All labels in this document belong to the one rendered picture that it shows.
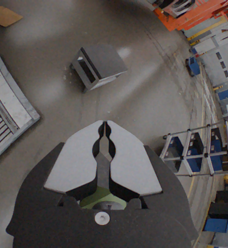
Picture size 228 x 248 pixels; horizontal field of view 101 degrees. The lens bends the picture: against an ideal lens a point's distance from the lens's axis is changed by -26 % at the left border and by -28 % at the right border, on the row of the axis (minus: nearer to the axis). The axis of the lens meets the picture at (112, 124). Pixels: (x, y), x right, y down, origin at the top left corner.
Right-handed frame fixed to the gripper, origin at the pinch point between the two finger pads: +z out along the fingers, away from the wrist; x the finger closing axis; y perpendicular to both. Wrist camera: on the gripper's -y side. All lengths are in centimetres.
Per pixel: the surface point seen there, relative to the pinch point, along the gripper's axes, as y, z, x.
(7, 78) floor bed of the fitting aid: 6, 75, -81
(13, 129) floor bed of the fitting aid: 40, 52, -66
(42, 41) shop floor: -23, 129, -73
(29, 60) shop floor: -4, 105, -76
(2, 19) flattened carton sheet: -64, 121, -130
